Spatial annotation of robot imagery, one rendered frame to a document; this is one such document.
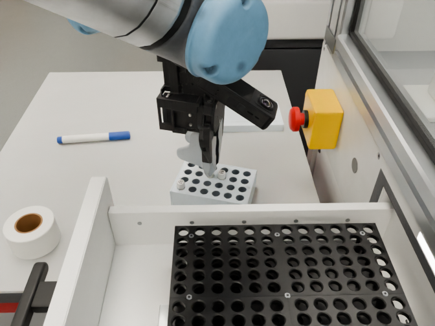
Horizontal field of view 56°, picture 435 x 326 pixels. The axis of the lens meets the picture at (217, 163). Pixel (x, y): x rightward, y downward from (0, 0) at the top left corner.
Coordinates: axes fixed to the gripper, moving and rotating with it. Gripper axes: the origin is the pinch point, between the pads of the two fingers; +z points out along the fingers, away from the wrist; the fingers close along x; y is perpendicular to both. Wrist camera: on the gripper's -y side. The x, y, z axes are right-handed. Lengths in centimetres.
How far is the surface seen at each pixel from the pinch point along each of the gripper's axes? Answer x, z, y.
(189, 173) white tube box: -0.6, 2.9, 4.5
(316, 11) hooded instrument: -57, -6, -12
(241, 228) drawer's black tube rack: 18.6, -8.4, -7.8
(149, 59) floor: -189, 82, 94
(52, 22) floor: -231, 82, 193
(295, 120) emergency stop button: -6.2, -6.8, -11.5
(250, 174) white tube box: -2.2, 2.4, -5.5
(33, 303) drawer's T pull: 32.6, -9.5, 8.3
